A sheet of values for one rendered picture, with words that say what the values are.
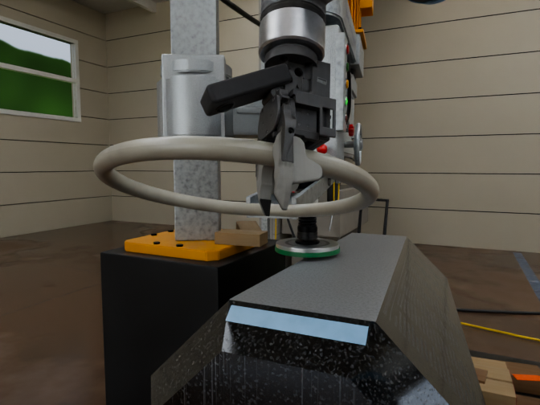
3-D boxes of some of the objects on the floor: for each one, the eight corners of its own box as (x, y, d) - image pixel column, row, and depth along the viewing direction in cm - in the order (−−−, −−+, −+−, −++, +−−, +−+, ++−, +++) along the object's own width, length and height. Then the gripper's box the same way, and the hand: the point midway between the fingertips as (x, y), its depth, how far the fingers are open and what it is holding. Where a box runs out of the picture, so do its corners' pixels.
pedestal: (95, 419, 181) (88, 252, 174) (188, 356, 239) (186, 230, 233) (222, 468, 151) (220, 270, 145) (293, 382, 210) (294, 239, 204)
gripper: (347, 45, 52) (345, 211, 48) (304, 86, 63) (300, 223, 59) (284, 27, 49) (277, 203, 45) (251, 73, 60) (243, 218, 56)
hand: (270, 202), depth 51 cm, fingers closed on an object, 5 cm apart
